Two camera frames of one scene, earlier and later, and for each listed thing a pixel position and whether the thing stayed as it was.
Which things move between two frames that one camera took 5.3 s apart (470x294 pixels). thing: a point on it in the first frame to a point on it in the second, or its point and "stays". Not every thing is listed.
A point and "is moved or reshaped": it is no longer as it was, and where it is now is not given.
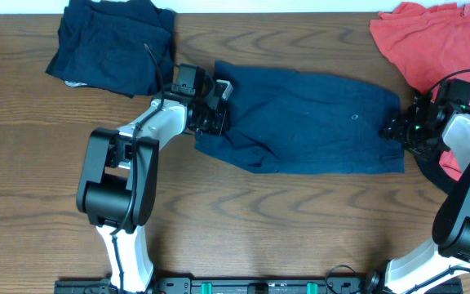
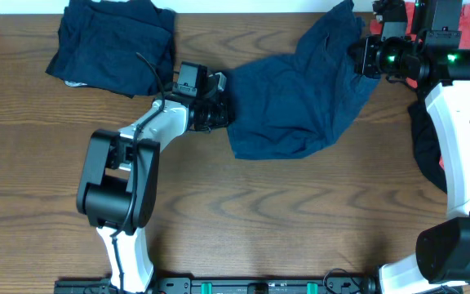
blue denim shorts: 285,121 is moved or reshaped
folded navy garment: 126,46 stays
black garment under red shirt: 430,162 stays
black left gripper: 222,126 stays
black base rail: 373,285 stays
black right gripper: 396,129 to 365,63
